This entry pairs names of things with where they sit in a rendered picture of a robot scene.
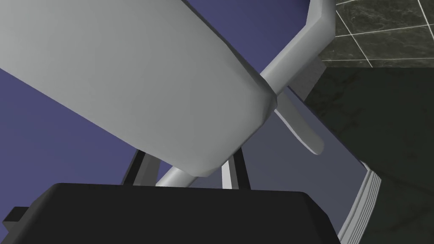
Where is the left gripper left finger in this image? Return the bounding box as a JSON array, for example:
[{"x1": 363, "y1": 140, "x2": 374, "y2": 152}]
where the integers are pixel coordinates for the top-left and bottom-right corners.
[{"x1": 121, "y1": 149, "x2": 161, "y2": 187}]

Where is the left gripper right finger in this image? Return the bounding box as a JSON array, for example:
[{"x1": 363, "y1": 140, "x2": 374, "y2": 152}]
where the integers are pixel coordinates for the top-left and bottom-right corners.
[{"x1": 221, "y1": 147, "x2": 252, "y2": 191}]

